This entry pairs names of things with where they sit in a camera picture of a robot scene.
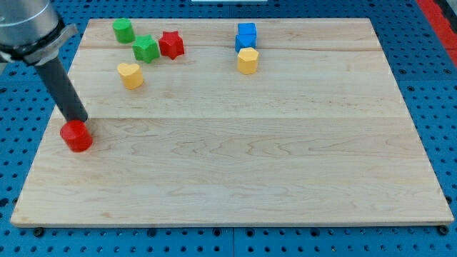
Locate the green cylinder block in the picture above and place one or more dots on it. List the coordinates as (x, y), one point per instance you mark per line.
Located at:
(123, 31)

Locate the red cylinder block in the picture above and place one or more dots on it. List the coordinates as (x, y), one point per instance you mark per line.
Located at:
(76, 135)

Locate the red star block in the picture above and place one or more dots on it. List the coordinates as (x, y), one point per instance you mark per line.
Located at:
(171, 44)

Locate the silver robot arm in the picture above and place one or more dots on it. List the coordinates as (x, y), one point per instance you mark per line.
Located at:
(32, 31)

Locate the red strip at right corner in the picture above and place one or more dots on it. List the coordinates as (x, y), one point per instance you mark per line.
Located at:
(438, 15)

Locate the yellow heart block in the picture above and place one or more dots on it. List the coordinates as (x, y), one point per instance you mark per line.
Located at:
(131, 75)

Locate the light wooden board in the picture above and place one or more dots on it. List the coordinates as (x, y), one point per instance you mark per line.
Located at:
(319, 136)

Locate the black cylindrical pointer rod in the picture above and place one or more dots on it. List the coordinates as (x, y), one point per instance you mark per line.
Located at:
(61, 89)

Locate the blue pentagon block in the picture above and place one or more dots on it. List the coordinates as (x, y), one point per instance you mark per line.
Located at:
(245, 41)

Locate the blue cube block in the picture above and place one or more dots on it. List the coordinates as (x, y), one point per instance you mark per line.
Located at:
(247, 29)

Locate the green star block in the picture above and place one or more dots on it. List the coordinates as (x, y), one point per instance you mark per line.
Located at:
(145, 49)

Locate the yellow hexagon block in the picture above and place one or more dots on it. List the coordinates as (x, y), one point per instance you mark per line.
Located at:
(247, 61)

